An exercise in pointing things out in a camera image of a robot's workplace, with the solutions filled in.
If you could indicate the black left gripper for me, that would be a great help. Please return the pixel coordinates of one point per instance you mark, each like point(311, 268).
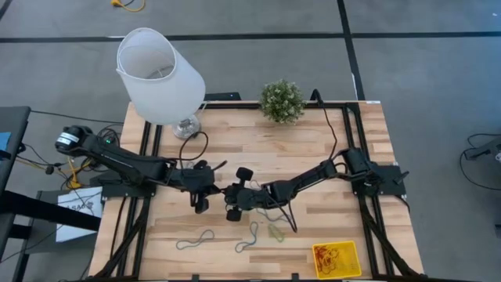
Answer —
point(193, 180)

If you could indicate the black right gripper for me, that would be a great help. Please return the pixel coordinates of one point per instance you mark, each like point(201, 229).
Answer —
point(246, 196)

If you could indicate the green rubber band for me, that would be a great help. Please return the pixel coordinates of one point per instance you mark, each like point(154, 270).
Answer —
point(276, 234)

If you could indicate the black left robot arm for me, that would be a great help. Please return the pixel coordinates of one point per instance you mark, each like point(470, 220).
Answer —
point(117, 160)

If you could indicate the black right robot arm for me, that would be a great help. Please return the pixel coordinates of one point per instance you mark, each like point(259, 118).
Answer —
point(305, 180)

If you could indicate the yellow plastic mesh bin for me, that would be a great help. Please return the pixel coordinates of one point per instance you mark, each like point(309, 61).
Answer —
point(344, 270)

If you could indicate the black power box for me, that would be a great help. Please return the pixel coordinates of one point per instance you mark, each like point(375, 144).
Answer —
point(223, 96)

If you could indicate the artificial plant in black pot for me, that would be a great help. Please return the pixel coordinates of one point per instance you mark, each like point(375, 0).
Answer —
point(282, 102)

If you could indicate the white shade silver table lamp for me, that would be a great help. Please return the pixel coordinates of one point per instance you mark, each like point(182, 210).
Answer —
point(156, 90)

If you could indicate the white paper sheet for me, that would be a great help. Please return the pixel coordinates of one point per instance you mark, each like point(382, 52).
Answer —
point(78, 211)

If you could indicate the black metal bar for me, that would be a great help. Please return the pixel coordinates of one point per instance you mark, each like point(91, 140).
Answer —
point(39, 211)

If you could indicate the grey side desk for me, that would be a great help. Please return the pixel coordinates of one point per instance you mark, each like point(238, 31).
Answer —
point(13, 125)

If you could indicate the grey floor device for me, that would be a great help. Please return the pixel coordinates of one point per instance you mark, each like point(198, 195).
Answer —
point(485, 149)

